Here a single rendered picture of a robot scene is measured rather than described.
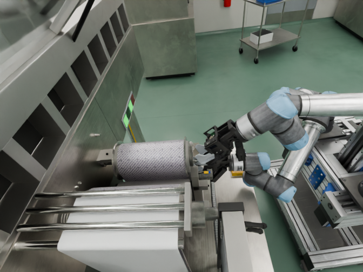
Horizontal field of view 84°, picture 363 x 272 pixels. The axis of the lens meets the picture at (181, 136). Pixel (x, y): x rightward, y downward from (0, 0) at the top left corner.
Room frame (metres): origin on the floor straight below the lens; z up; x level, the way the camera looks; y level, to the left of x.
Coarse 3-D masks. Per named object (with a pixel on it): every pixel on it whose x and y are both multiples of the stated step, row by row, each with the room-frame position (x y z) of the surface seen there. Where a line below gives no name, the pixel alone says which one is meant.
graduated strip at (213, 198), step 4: (212, 184) 0.53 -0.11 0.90; (212, 188) 0.50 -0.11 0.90; (212, 192) 0.48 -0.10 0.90; (212, 196) 0.46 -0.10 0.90; (212, 200) 0.44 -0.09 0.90; (212, 204) 0.42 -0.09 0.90; (216, 204) 0.42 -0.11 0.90; (216, 220) 0.35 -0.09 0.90; (216, 224) 0.33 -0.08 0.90; (216, 228) 0.31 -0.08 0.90; (216, 232) 0.30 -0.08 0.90; (216, 236) 0.28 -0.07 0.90; (216, 240) 0.27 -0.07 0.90; (216, 244) 0.25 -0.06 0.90; (216, 248) 0.24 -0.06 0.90; (216, 252) 0.22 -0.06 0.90
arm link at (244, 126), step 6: (246, 114) 0.43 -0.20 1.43; (240, 120) 0.43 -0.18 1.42; (246, 120) 0.41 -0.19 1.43; (240, 126) 0.41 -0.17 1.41; (246, 126) 0.40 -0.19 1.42; (252, 126) 0.39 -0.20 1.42; (240, 132) 0.40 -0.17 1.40; (246, 132) 0.39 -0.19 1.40; (252, 132) 0.39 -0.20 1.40; (246, 138) 0.39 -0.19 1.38; (252, 138) 0.39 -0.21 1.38
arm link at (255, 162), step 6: (246, 156) 0.49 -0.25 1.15; (252, 156) 0.48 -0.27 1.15; (258, 156) 0.48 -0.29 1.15; (264, 156) 0.47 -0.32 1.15; (246, 162) 0.46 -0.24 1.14; (252, 162) 0.46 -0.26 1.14; (258, 162) 0.45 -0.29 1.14; (264, 162) 0.45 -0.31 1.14; (270, 162) 0.45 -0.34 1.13; (246, 168) 0.45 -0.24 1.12; (252, 168) 0.45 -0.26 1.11; (258, 168) 0.44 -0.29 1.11; (264, 168) 0.44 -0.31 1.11; (252, 174) 0.45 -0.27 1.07
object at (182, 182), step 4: (152, 180) 0.41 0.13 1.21; (156, 180) 0.41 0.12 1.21; (160, 180) 0.40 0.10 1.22; (164, 180) 0.40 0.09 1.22; (168, 180) 0.39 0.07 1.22; (172, 180) 0.39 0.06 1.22; (176, 180) 0.39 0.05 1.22; (180, 180) 0.38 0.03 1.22; (184, 180) 0.38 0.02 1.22; (188, 180) 0.38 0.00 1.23; (120, 184) 0.41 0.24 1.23; (124, 184) 0.40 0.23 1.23; (128, 184) 0.40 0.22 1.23; (132, 184) 0.40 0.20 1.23; (136, 184) 0.40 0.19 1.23; (140, 184) 0.39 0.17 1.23; (144, 184) 0.39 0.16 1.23; (148, 184) 0.39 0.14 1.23; (152, 184) 0.38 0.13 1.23; (156, 184) 0.38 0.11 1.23; (160, 184) 0.38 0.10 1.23; (164, 184) 0.37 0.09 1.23; (168, 184) 0.37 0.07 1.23; (172, 184) 0.37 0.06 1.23; (180, 184) 0.36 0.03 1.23; (184, 184) 0.36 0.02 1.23; (184, 196) 0.32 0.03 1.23
